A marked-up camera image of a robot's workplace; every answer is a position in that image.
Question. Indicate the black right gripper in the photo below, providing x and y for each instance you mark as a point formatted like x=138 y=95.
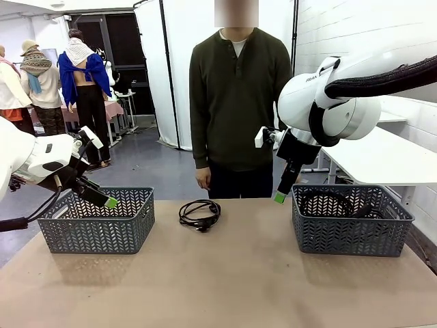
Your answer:
x=297 y=148

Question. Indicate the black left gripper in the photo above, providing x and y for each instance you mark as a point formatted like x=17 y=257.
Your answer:
x=80 y=186

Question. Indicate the person's right forearm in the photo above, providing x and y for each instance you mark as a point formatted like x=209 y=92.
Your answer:
x=200 y=143

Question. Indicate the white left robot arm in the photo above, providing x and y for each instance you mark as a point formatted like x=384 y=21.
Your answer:
x=20 y=153

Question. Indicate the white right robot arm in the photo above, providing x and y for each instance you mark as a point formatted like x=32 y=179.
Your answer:
x=300 y=99

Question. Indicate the person's left hand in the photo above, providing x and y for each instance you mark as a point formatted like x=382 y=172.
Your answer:
x=298 y=178

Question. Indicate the person's right hand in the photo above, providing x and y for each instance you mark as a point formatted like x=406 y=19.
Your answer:
x=203 y=177

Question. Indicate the grey plastic lattice basket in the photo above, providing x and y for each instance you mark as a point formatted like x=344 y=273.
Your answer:
x=95 y=235
x=348 y=235

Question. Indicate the large white table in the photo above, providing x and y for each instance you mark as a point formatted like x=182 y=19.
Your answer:
x=375 y=160

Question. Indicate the table with pink cloth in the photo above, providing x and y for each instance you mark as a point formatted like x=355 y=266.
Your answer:
x=112 y=109

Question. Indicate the person in green sweater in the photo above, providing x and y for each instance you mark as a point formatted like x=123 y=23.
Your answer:
x=235 y=102

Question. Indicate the small white desk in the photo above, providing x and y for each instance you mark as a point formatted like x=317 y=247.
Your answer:
x=128 y=95

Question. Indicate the long white table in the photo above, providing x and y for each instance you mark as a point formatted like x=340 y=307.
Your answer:
x=392 y=118

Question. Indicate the mannequin with blue cloth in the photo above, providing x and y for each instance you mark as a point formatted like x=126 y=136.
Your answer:
x=73 y=68

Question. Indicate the white black humanoid figure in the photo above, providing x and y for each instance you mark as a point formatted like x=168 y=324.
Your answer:
x=104 y=63

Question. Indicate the white backdrop curtain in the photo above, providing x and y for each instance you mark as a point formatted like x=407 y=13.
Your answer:
x=150 y=68

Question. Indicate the black stand pole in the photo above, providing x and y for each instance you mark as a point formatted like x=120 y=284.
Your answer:
x=294 y=27
x=167 y=68

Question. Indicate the mannequin in white jacket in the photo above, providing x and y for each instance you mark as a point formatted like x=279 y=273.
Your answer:
x=8 y=85

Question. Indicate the mannequin with hat and shawl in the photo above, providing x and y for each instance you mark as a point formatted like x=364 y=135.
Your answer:
x=35 y=63

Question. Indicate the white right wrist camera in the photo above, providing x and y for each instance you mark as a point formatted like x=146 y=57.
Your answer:
x=259 y=137

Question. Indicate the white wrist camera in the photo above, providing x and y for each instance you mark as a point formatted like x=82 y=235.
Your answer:
x=91 y=137
x=259 y=137

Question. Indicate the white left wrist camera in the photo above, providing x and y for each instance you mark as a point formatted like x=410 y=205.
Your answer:
x=91 y=137

